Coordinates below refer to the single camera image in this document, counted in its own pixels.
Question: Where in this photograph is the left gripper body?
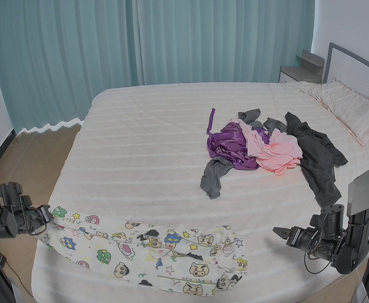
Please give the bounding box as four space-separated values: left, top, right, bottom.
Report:
25 205 53 230

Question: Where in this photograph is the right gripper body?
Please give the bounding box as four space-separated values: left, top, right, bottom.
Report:
286 227 309 249

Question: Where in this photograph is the white printed pyjama top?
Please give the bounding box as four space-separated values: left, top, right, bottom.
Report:
37 205 248 296

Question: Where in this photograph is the bed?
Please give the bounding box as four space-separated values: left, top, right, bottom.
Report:
31 42 369 303

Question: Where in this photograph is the dark grey garment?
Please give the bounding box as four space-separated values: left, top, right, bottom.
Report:
285 112 349 207

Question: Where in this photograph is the pink garment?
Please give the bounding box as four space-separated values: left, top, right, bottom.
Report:
238 117 303 176

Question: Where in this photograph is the purple garment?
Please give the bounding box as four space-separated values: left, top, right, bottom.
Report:
206 108 270 170

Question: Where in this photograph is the cream pillow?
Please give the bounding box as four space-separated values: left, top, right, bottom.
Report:
300 78 369 146

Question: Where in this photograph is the grey and white bedside table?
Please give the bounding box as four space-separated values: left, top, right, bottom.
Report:
279 50 325 84

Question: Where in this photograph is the blue-green curtain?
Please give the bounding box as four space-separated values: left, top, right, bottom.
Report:
136 0 315 84
0 0 138 134

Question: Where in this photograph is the black cable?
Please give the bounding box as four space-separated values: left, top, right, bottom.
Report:
4 259 34 296
304 248 332 276

